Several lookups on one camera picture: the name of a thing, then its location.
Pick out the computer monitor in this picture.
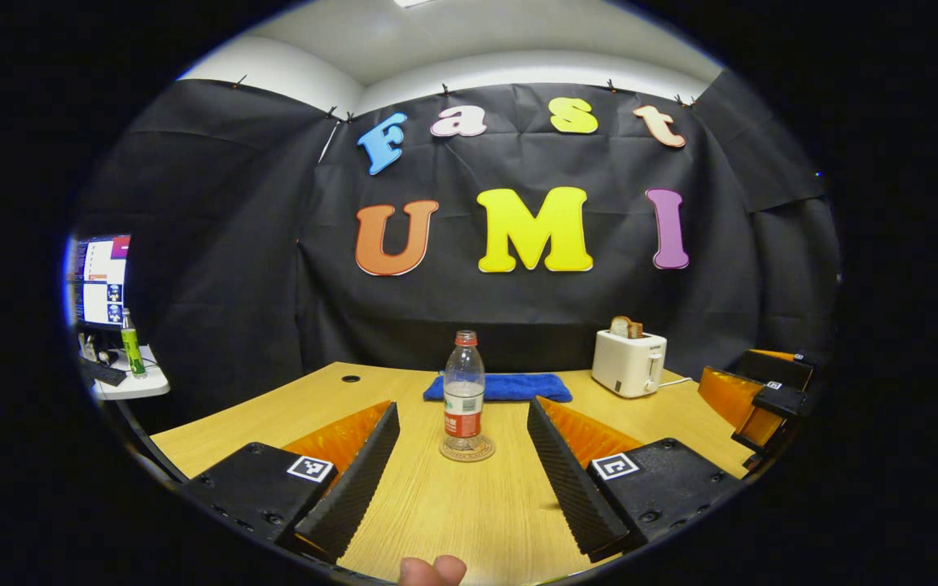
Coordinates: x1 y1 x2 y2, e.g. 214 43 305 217
66 234 132 330

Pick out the round wooden coaster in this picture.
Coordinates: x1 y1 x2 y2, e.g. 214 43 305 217
439 434 497 463

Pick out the small white side table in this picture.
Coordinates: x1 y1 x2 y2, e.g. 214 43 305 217
82 346 171 401

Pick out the clear plastic water bottle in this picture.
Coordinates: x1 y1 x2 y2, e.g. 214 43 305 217
443 330 486 451

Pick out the green bottle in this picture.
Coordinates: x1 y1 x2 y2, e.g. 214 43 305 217
120 308 148 379

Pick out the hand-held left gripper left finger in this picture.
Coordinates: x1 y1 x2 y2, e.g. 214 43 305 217
178 400 401 566

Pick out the blue towel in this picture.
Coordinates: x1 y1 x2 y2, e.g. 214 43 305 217
423 373 573 404

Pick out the white toaster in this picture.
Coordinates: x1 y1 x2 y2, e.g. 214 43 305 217
591 329 668 399

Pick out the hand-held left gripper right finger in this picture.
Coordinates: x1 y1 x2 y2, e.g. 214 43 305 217
526 396 743 564

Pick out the black keyboard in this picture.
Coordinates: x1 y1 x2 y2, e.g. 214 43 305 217
80 358 128 387

